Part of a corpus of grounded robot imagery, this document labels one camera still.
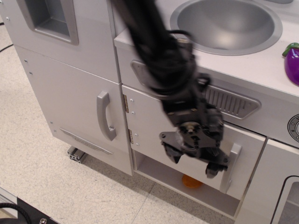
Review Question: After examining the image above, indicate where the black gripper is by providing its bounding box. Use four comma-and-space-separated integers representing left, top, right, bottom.
159, 93, 230, 179

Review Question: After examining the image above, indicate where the white cabinet door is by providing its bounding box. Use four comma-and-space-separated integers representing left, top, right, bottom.
122, 85, 265, 199

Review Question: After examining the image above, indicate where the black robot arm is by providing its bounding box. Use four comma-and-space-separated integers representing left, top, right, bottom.
112, 0, 229, 178

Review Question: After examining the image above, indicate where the white toy kitchen cabinet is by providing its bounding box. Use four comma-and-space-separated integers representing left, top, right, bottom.
112, 0, 299, 224

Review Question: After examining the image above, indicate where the orange toy fruit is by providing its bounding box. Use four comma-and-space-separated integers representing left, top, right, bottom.
182, 174, 203, 189

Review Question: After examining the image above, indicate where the grey vent panel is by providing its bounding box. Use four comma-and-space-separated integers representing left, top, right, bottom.
130, 60, 261, 119

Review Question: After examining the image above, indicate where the white oven door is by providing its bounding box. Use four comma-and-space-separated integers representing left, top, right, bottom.
235, 140, 299, 224

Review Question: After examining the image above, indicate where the black white oven dial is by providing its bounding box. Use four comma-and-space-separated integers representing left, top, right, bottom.
287, 114, 299, 142

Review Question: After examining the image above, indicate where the silver round sink basin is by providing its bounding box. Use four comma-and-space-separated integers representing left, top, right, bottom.
170, 0, 283, 56

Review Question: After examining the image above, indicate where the purple toy eggplant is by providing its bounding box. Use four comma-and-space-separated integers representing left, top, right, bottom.
282, 42, 299, 85

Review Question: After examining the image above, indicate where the grey cabinet door handle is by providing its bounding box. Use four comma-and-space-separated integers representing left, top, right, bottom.
220, 143, 242, 194

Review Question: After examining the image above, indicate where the grey fridge door handle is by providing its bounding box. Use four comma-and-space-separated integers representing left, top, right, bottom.
96, 91, 116, 141

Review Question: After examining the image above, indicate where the aluminium extrusion rail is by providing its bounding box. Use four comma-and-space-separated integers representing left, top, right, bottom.
67, 146, 87, 163

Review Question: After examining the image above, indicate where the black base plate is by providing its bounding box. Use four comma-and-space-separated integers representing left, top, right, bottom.
0, 198, 58, 224

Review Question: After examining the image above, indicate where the black floor cable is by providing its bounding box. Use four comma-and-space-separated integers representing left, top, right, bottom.
0, 21, 14, 52

